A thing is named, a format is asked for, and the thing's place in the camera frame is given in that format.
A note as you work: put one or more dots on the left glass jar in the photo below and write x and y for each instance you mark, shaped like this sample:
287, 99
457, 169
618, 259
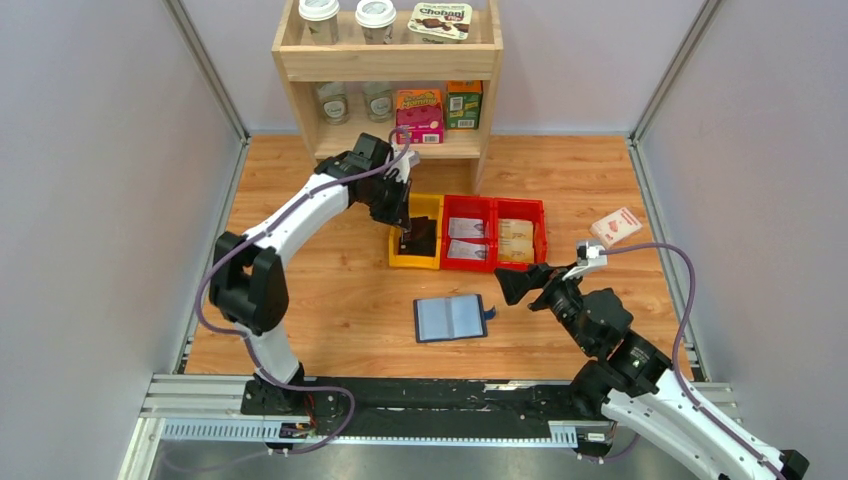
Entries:
333, 102

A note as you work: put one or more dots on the white-lidded paper cup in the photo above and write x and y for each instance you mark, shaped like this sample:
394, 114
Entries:
321, 18
376, 19

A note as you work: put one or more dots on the green orange carton box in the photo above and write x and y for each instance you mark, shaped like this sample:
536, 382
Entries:
463, 101

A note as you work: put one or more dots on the upper silver credit card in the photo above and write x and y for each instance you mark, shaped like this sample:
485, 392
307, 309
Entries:
466, 228

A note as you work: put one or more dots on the lower silver credit card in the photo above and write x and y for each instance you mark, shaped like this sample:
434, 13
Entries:
459, 249

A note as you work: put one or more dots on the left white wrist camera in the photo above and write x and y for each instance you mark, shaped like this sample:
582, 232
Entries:
403, 165

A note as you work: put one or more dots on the right glass jar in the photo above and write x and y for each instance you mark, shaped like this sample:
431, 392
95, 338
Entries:
378, 100

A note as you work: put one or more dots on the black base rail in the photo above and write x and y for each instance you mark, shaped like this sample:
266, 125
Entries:
449, 409

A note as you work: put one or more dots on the silver credit card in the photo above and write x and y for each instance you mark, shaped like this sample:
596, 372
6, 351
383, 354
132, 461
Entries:
466, 228
459, 249

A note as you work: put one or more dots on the orange pink Scrub Mommy box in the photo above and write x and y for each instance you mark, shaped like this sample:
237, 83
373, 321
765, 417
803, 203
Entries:
419, 112

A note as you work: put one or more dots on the right white-lidded paper cup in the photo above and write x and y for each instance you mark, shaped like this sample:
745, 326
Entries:
376, 19

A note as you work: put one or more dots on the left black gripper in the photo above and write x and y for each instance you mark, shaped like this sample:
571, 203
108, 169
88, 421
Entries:
399, 212

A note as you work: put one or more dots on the glass jar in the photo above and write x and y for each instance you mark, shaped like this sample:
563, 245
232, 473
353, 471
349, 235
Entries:
333, 102
378, 100

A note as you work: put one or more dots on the red double plastic bin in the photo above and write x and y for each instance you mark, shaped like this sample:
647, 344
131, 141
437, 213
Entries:
491, 210

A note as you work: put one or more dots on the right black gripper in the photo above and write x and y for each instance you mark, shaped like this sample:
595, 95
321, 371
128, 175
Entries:
516, 284

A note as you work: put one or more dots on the black credit card stack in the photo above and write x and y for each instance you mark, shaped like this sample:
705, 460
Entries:
418, 243

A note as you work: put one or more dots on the wooden two-tier shelf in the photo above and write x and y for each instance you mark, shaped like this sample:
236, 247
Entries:
301, 64

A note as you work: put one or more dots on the Chobani yogurt cup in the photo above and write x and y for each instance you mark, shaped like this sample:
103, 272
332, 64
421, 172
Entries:
441, 23

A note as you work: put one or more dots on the left white-lidded paper cup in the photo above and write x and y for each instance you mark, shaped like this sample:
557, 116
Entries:
321, 18

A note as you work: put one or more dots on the yellow plastic bin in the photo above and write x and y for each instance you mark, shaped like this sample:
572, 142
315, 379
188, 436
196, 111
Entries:
428, 205

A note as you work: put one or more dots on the blue leather card holder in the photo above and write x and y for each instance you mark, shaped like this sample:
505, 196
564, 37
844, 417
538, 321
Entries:
442, 319

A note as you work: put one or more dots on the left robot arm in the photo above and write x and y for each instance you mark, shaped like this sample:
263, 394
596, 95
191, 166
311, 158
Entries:
247, 281

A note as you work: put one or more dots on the pink white small box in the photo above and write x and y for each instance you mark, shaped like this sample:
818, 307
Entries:
615, 227

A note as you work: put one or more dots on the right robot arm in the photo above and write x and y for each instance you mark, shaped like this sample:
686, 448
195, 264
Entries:
630, 381

